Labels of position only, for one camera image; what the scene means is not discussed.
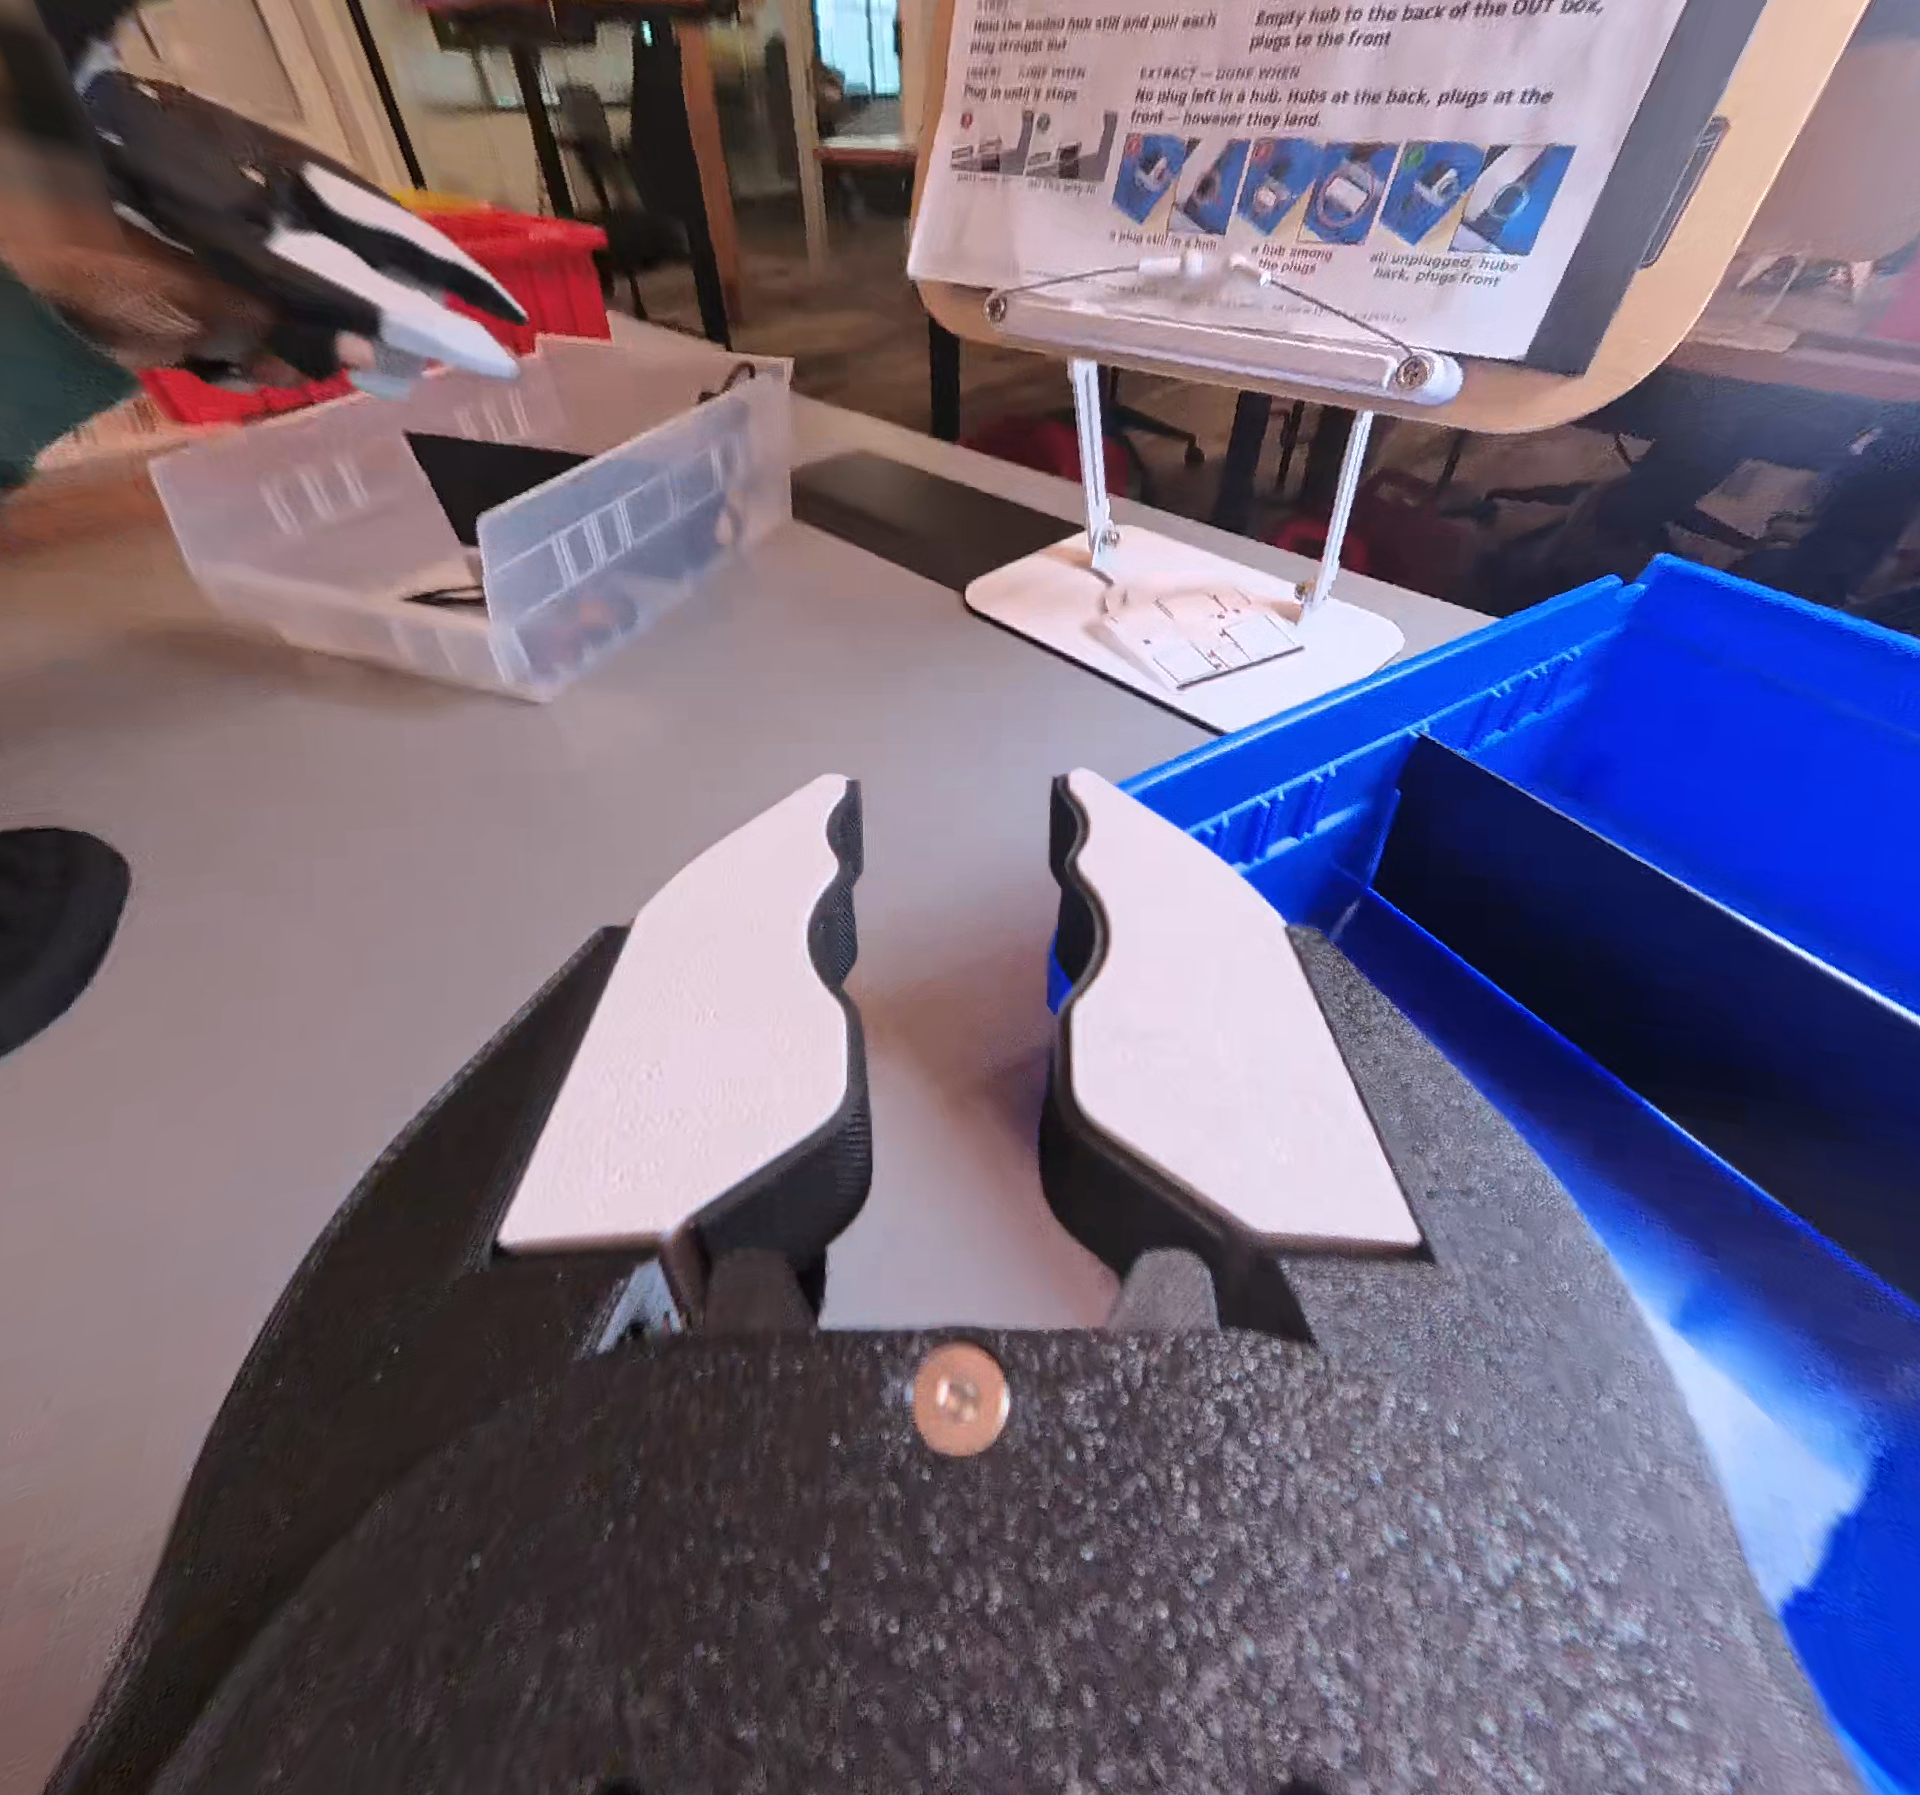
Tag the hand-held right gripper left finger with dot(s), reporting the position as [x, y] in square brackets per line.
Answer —
[675, 1060]

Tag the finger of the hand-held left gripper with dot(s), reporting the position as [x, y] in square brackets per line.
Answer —
[442, 333]
[399, 229]

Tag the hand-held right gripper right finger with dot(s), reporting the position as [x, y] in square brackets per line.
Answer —
[1231, 1060]

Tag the clear plastic bin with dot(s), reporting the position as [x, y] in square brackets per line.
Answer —
[301, 550]

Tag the blue plastic bin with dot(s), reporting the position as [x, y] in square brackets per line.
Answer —
[1725, 716]

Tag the person's left forearm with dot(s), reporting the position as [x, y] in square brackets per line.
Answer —
[44, 385]

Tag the person's left hand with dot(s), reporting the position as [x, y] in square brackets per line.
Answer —
[164, 311]

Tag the yellow plastic bin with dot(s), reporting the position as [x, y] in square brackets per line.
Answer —
[442, 201]

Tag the red plastic bin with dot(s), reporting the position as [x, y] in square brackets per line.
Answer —
[549, 273]

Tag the black divider panel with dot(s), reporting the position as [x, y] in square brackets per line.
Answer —
[1575, 926]
[481, 475]

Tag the wooden standing desk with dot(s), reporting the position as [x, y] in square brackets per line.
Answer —
[570, 3]

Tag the white document stand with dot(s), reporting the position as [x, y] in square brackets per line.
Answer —
[1050, 596]

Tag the black mesh armrest pad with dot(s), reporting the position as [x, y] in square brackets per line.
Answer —
[53, 926]

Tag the printed instruction sheet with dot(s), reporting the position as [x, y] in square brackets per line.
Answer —
[1351, 25]

